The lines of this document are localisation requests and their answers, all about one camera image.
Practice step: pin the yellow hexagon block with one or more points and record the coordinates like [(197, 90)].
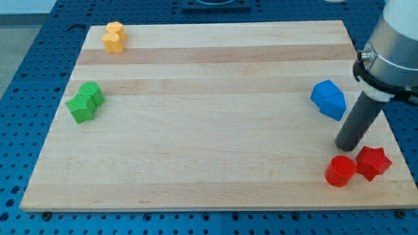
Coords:
[(118, 28)]

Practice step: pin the red star block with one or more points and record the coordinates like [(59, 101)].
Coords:
[(372, 162)]

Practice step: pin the red cylinder block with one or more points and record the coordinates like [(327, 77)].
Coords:
[(340, 171)]

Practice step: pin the light wooden board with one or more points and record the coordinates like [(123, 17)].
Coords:
[(205, 117)]

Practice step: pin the green star block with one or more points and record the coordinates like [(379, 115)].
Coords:
[(82, 108)]

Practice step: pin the blue pentagon block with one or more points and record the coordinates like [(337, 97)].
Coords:
[(334, 106)]

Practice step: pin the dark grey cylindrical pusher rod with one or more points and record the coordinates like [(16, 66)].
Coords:
[(360, 118)]

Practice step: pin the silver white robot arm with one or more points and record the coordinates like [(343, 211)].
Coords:
[(386, 68)]

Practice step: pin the yellow heart block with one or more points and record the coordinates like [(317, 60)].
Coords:
[(112, 43)]

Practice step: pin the green cylinder block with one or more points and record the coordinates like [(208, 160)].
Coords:
[(92, 90)]

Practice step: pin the blue cube block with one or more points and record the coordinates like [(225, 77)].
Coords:
[(323, 90)]

